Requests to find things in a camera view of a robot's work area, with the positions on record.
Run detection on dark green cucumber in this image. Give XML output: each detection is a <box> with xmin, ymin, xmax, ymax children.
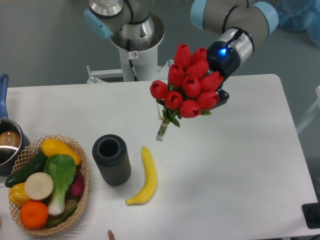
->
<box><xmin>4</xmin><ymin>150</ymin><xmax>48</xmax><ymax>188</ymax></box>

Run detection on black device at table edge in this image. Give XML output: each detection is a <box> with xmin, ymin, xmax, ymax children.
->
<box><xmin>301</xmin><ymin>202</ymin><xmax>320</xmax><ymax>229</ymax></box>

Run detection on dark grey ribbed vase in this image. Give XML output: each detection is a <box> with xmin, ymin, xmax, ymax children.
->
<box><xmin>92</xmin><ymin>134</ymin><xmax>131</xmax><ymax>186</ymax></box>

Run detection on orange fruit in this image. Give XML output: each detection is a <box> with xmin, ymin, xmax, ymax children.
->
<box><xmin>19</xmin><ymin>201</ymin><xmax>49</xmax><ymax>229</ymax></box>

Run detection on woven wicker basket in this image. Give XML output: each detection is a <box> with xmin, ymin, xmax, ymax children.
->
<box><xmin>9</xmin><ymin>134</ymin><xmax>89</xmax><ymax>236</ymax></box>

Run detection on yellow bell pepper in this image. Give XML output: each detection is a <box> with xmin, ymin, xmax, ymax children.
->
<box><xmin>9</xmin><ymin>182</ymin><xmax>31</xmax><ymax>207</ymax></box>

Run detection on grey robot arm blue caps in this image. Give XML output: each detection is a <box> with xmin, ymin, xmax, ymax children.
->
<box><xmin>83</xmin><ymin>0</ymin><xmax>279</xmax><ymax>82</ymax></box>

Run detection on green bean pod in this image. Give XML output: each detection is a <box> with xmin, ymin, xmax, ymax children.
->
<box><xmin>47</xmin><ymin>204</ymin><xmax>77</xmax><ymax>228</ymax></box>

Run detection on green bok choy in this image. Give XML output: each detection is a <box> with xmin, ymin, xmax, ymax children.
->
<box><xmin>43</xmin><ymin>154</ymin><xmax>76</xmax><ymax>216</ymax></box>

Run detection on red tulip bouquet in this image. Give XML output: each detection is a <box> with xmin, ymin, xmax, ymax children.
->
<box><xmin>149</xmin><ymin>43</ymin><xmax>224</xmax><ymax>142</ymax></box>

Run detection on white round radish slice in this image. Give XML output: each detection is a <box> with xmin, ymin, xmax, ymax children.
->
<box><xmin>24</xmin><ymin>172</ymin><xmax>54</xmax><ymax>200</ymax></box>

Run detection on blue handled saucepan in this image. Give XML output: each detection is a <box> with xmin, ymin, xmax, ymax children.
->
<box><xmin>0</xmin><ymin>74</ymin><xmax>30</xmax><ymax>176</ymax></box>

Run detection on yellow banana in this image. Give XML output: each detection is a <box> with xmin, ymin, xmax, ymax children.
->
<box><xmin>125</xmin><ymin>146</ymin><xmax>158</xmax><ymax>206</ymax></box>

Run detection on blue plastic bag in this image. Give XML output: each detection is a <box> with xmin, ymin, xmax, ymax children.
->
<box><xmin>275</xmin><ymin>0</ymin><xmax>320</xmax><ymax>47</ymax></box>

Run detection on fingertip at bottom edge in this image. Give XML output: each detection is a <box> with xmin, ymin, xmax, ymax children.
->
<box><xmin>107</xmin><ymin>229</ymin><xmax>115</xmax><ymax>240</ymax></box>

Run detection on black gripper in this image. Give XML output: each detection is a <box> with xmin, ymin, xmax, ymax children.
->
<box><xmin>206</xmin><ymin>41</ymin><xmax>241</xmax><ymax>109</ymax></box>

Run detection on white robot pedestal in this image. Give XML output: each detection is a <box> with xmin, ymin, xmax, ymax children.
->
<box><xmin>87</xmin><ymin>20</ymin><xmax>174</xmax><ymax>84</ymax></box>

